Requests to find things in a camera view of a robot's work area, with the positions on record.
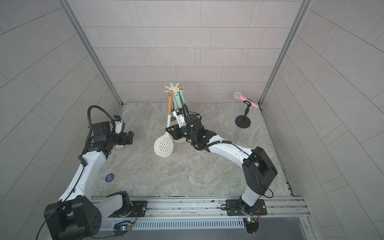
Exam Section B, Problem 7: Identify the cream skimmer green handle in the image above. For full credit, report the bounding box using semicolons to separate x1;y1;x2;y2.
174;92;182;109

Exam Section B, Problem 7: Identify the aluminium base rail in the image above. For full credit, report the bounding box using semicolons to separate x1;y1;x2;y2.
59;196;310;221

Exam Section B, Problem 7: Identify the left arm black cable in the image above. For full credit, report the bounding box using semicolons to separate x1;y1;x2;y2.
85;104;118;148

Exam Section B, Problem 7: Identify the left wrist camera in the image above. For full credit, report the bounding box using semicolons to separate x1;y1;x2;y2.
114;115;125;135

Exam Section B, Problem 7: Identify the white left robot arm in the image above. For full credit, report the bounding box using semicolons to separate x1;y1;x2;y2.
44;116;134;240

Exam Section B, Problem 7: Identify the blue round sticker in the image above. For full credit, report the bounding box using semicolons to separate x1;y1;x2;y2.
105;173;115;183

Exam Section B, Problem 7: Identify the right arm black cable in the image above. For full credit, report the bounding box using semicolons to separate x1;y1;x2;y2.
181;103;274;199

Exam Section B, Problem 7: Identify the playing card box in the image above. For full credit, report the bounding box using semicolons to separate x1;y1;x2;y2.
114;145;125;151

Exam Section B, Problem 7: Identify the cream utensil rack stand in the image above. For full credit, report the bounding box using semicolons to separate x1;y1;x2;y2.
166;83;180;127

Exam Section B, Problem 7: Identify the pink toy microphone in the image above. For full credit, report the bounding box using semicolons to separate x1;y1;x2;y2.
233;92;259;109

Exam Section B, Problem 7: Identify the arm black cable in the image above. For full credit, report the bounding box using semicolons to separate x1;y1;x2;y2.
181;103;274;199
85;104;118;148

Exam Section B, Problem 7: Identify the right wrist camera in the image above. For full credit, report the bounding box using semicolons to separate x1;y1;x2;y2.
173;109;186;128

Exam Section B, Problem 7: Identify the black microphone stand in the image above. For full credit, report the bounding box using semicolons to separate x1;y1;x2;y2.
235;101;252;129

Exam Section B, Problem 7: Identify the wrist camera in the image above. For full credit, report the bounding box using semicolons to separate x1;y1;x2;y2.
173;109;186;128
114;115;125;135

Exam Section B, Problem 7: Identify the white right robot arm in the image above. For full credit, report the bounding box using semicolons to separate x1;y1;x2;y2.
166;114;278;214

